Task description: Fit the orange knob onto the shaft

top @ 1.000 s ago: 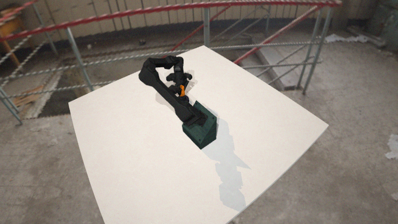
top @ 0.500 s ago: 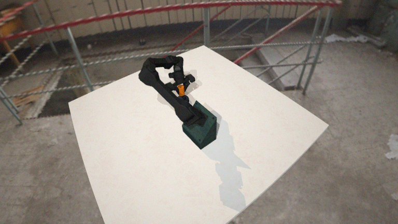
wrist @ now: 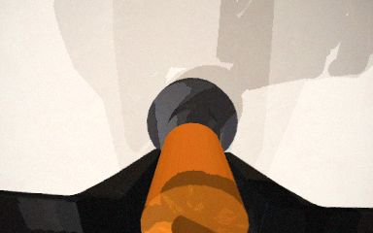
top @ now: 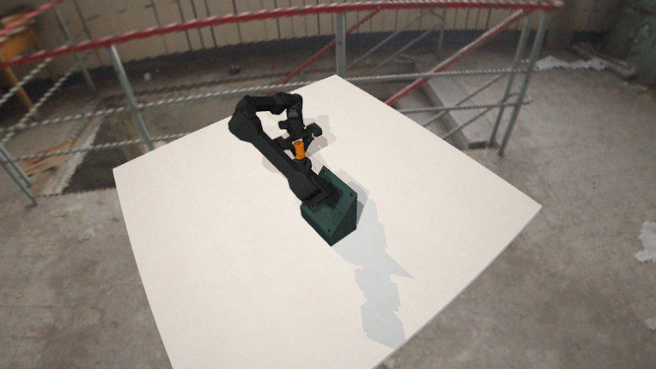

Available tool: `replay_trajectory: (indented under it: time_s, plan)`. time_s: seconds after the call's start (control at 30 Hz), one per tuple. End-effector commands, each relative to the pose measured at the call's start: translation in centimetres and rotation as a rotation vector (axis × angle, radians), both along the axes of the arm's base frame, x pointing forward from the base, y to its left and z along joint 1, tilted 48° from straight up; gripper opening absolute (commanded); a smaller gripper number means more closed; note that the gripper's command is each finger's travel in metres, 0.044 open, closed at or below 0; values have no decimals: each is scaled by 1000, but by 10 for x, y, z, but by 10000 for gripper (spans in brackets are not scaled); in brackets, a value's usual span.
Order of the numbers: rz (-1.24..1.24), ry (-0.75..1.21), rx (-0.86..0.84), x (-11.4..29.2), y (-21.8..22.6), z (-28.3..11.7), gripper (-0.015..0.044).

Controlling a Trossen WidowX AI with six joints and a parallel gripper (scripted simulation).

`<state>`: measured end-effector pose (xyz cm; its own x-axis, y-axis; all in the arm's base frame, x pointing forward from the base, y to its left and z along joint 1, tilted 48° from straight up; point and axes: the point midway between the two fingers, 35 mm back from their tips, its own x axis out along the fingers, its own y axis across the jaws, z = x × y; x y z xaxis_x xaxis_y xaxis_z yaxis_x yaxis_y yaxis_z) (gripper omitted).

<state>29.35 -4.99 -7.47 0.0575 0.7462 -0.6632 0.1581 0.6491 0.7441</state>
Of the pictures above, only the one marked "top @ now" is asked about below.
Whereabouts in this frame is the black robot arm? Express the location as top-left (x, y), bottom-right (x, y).
top-left (228, 92), bottom-right (343, 209)

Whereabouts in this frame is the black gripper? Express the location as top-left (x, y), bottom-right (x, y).
top-left (273, 121), bottom-right (323, 157)

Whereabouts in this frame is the orange cylinder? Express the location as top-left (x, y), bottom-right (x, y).
top-left (293, 141), bottom-right (305, 160)

